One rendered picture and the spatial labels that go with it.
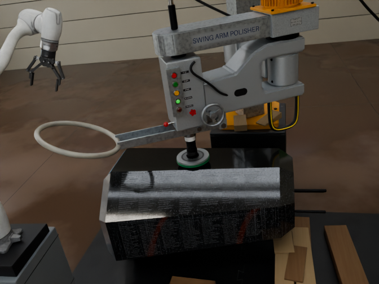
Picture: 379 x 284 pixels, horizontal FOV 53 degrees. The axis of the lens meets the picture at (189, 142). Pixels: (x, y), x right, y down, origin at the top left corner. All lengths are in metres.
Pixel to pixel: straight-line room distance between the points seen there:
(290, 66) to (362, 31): 6.26
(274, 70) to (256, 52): 0.21
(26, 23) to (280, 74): 1.47
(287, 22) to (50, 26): 1.28
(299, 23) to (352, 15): 6.18
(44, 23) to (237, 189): 1.43
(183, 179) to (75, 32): 7.21
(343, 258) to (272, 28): 1.60
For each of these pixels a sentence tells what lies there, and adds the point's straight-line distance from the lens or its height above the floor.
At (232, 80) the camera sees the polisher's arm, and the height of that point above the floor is 1.36.
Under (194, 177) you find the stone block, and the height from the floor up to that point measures 0.79.
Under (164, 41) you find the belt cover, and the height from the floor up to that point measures 1.65.
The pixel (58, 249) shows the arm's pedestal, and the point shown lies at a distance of 2.34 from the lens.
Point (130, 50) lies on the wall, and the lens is 8.92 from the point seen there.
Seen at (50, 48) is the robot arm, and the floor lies 1.71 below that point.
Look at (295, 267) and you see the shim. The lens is 2.60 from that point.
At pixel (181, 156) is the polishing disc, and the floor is 0.88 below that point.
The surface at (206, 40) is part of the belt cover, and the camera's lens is 2.14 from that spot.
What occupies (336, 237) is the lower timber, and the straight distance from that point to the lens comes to 3.02.
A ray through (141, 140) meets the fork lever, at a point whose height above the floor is 1.10.
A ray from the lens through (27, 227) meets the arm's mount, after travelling 2.27.
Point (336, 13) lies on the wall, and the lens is 8.45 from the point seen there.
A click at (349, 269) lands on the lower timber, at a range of 2.81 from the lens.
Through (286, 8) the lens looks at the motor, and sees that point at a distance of 2.31.
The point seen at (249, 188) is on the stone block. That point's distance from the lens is 2.37.
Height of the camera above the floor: 2.08
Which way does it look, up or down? 27 degrees down
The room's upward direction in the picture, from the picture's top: 8 degrees counter-clockwise
